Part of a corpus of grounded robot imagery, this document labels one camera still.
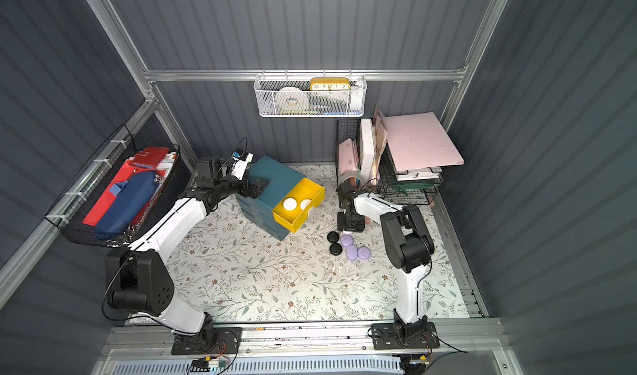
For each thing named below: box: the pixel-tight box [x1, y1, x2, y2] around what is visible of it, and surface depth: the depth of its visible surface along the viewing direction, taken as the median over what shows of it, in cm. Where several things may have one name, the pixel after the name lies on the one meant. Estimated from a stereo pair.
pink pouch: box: [338, 137, 360, 177], surface depth 107 cm
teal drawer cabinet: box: [235, 155, 307, 242], surface depth 88 cm
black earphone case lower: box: [329, 242, 343, 256], surface depth 95 cm
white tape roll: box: [275, 86, 309, 111], surface depth 87 cm
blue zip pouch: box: [96, 170, 158, 235], surface depth 70 cm
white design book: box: [359, 117, 375, 184], surface depth 96 cm
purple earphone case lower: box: [345, 243, 359, 262], surface depth 93 cm
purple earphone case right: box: [357, 245, 372, 260], surface depth 92 cm
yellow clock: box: [310, 77, 351, 92], surface depth 90 cm
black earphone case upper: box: [326, 230, 340, 244], surface depth 98 cm
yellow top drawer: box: [272, 177, 326, 234], surface depth 87 cm
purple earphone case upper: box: [340, 233, 354, 247], surface depth 96 cm
